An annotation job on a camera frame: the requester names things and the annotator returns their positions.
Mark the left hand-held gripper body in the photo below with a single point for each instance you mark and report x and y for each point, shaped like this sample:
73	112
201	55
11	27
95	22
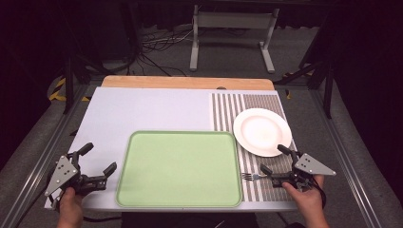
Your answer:
65	172

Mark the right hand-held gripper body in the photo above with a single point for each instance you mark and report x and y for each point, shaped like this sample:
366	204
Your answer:
309	165

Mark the silver fork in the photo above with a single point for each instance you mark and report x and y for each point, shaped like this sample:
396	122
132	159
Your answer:
250	176

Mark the person's left hand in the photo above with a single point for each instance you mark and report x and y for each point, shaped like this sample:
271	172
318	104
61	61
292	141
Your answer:
69	204

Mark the person's right hand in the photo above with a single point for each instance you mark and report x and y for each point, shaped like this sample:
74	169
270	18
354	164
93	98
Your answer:
310	201

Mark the white round plate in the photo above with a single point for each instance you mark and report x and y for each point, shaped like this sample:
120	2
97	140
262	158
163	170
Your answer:
261	131

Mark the yellow black hazard tape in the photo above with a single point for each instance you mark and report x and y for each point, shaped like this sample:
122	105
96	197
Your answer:
57	91

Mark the white table cover sheet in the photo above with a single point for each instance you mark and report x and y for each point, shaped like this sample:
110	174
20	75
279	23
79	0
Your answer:
142	109

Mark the black stand legs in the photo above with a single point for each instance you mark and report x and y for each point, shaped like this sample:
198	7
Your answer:
323	76
69	82

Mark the light green tray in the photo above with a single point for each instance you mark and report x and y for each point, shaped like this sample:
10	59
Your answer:
179	169

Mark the striped grey placemat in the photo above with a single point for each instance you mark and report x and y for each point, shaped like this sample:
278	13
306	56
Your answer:
228	110

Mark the grey metal stand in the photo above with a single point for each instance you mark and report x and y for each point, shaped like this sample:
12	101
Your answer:
233	20

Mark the aluminium frame rail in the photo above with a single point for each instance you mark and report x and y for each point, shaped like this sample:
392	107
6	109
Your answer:
345	158
38	158

